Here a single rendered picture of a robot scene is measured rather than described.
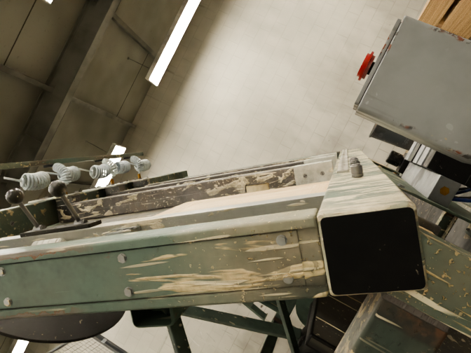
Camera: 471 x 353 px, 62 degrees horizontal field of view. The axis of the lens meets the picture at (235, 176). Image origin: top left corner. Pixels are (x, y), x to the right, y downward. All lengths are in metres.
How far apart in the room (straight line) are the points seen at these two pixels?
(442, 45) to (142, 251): 0.47
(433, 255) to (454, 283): 0.04
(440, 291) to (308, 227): 0.17
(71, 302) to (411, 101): 0.57
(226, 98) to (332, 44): 1.92
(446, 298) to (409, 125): 0.21
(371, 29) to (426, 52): 6.53
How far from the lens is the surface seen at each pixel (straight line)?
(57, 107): 5.20
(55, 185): 0.94
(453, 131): 0.52
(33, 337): 1.82
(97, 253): 0.65
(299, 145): 6.46
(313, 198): 0.77
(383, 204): 0.53
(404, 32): 0.52
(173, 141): 6.88
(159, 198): 1.47
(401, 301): 0.56
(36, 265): 0.73
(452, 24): 5.70
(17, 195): 1.02
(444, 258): 0.54
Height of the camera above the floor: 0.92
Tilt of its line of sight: 11 degrees up
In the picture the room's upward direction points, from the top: 63 degrees counter-clockwise
